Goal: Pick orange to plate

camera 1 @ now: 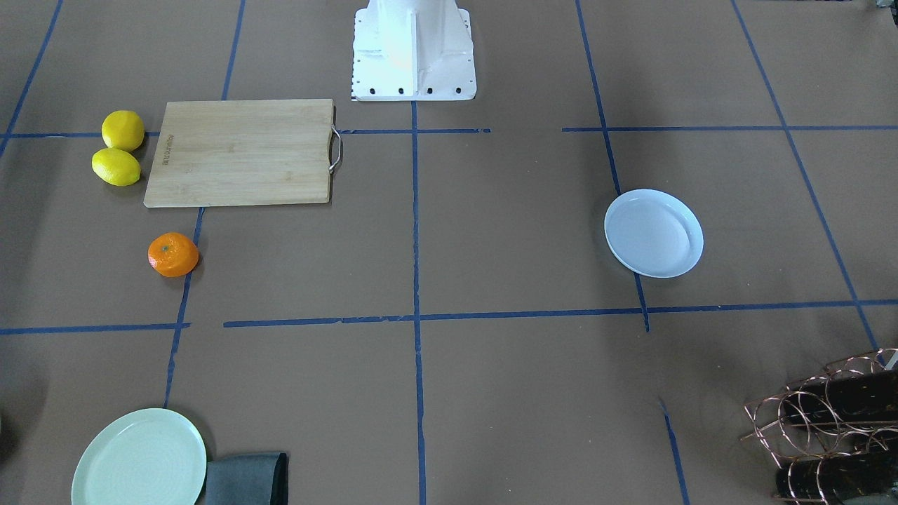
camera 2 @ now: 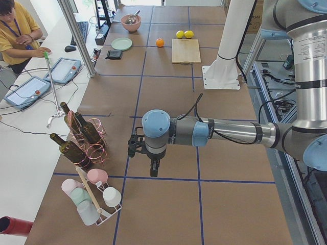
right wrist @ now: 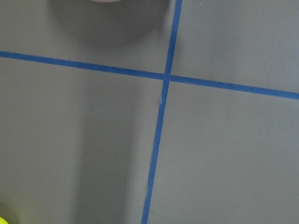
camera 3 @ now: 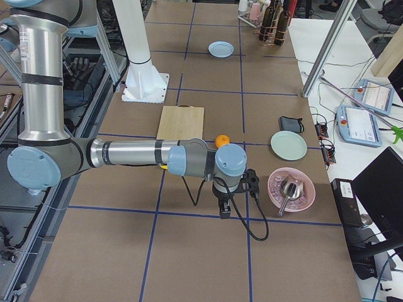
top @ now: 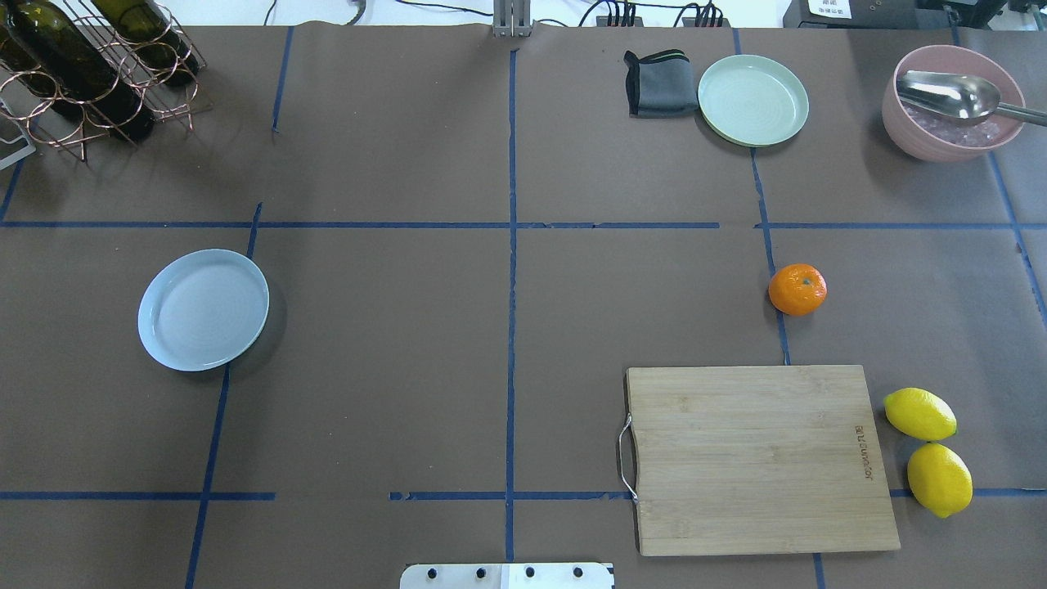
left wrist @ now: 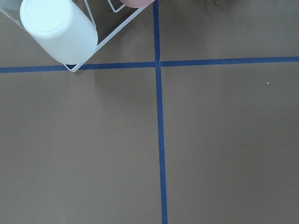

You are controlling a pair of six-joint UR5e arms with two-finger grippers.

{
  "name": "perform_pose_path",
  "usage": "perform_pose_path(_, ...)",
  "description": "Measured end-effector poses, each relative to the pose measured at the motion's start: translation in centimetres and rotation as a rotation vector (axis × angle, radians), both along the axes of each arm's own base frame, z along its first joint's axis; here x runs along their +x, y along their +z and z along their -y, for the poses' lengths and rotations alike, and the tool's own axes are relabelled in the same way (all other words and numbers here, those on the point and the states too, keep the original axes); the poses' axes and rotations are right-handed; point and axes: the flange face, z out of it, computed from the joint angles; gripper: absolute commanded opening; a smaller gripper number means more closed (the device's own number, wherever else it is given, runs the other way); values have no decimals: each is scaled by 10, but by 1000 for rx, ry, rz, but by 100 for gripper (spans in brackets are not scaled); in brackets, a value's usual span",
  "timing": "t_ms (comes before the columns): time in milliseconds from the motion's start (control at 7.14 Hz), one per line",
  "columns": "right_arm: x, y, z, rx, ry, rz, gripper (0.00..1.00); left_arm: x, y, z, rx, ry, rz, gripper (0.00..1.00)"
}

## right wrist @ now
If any yellow basket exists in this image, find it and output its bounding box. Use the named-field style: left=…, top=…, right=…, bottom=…
left=0, top=217, right=8, bottom=224

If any pink bowl with ice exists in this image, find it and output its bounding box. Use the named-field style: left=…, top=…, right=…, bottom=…
left=91, top=0, right=121, bottom=3

